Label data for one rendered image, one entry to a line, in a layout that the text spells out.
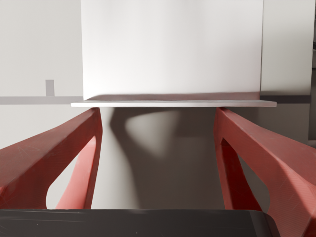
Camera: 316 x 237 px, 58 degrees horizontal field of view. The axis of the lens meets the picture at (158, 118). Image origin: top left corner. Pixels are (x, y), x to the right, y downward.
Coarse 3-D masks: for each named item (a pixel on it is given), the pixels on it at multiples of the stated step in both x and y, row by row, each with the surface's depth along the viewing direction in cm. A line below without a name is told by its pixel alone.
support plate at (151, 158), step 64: (0, 0) 13; (64, 0) 13; (0, 64) 14; (64, 64) 14; (0, 128) 14; (128, 128) 14; (192, 128) 14; (128, 192) 14; (192, 192) 14; (256, 192) 14
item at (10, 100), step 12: (0, 96) 14; (12, 96) 14; (24, 96) 14; (36, 96) 14; (48, 96) 14; (60, 96) 14; (72, 96) 14; (264, 96) 14; (276, 96) 14; (288, 96) 14; (300, 96) 14
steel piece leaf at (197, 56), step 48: (96, 0) 13; (144, 0) 13; (192, 0) 13; (240, 0) 13; (96, 48) 13; (144, 48) 13; (192, 48) 13; (240, 48) 13; (96, 96) 14; (144, 96) 14; (192, 96) 14; (240, 96) 14
